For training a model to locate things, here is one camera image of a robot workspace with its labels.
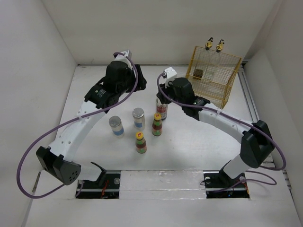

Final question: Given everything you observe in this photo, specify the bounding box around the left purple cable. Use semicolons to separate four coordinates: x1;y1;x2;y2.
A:
18;52;139;199

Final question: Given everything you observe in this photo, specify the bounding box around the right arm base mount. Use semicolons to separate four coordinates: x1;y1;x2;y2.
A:
200;170;250;199

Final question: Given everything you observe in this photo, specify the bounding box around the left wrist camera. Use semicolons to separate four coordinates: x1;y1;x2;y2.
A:
113;50;132;63

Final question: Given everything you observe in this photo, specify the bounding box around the dark liquid square bottle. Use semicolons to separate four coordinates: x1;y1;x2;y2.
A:
193;37;214;80

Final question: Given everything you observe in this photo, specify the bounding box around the yellow cap sauce bottle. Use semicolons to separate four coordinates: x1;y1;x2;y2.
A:
135;131;147;154
152;113;162;136

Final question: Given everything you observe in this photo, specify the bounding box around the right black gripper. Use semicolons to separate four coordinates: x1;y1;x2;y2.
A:
156;78;185;107

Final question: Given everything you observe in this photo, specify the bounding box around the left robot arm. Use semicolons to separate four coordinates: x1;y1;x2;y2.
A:
36;59;147;188

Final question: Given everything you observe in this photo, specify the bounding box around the clear square oil bottle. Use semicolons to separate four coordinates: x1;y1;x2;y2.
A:
205;39;224;81

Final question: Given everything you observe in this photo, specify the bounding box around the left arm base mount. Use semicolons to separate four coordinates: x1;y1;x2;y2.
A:
75;162;121;199

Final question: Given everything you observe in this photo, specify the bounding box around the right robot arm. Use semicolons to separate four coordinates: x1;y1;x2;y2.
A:
157;78;277;186

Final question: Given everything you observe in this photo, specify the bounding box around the blue label shaker jar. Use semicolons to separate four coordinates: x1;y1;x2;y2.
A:
132;107;145;131

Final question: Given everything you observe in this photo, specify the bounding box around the red label clear bottle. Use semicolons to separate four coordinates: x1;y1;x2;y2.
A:
156;98;168;120

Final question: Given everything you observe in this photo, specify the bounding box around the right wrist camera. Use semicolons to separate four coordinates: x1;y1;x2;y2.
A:
163;67;178;83

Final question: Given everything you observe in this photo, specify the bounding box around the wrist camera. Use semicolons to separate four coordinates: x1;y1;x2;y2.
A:
113;50;132;63
163;67;178;83

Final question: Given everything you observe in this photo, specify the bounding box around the yellow wire rack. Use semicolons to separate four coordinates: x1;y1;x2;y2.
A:
186;46;242;109

